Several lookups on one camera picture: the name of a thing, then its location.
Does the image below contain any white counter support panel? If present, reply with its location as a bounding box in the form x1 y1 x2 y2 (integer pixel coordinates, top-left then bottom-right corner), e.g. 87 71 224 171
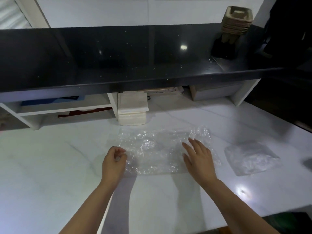
230 79 261 107

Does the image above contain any person's left forearm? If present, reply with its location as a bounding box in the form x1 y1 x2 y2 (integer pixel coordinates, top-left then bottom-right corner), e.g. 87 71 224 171
59 180 115 234

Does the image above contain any clear bubble wrap sheet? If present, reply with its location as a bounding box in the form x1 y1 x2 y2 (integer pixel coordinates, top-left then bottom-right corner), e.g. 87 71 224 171
118 125 222 176

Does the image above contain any person's left hand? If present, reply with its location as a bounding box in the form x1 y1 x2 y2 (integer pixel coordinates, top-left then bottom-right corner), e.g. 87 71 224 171
101 146 128 190

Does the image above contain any blue folder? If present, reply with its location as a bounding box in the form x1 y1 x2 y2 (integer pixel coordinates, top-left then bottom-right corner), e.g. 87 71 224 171
20 96 86 106

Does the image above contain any grey roller shutter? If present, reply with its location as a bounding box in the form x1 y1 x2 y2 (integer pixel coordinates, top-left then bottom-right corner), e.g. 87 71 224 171
0 0 32 30

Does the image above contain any clear plastic bag sheet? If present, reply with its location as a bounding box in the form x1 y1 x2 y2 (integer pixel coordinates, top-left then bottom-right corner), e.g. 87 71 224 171
224 141 281 177

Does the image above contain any wrapped white napkin packet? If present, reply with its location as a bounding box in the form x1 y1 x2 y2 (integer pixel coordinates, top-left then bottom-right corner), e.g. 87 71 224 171
118 91 149 126

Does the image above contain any stack of pulp cup trays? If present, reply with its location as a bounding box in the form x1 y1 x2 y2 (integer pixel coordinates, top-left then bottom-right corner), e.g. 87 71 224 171
220 6 254 44

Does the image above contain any person's right hand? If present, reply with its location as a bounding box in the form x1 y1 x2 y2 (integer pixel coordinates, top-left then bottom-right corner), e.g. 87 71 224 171
181 138 219 187

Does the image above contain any person's right forearm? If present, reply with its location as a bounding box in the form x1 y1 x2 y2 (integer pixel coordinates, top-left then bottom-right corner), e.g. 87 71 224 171
203 177 279 234

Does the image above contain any white shelf unit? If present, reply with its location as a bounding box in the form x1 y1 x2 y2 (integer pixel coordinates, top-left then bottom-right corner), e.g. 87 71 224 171
0 92 119 131

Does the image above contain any white framed window partition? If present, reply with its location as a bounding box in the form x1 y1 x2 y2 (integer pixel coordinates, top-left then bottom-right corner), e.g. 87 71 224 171
14 0 278 28

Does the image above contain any black glossy bar counter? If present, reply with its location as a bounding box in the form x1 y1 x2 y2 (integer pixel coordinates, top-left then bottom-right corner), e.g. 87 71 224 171
0 23 312 103

